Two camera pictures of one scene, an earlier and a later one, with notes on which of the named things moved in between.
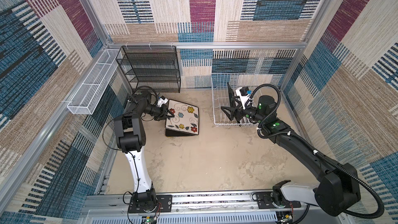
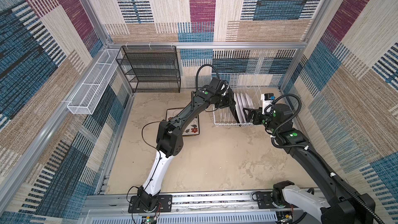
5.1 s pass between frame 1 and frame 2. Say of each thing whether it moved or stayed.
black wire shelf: stayed
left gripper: moved
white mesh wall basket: stayed
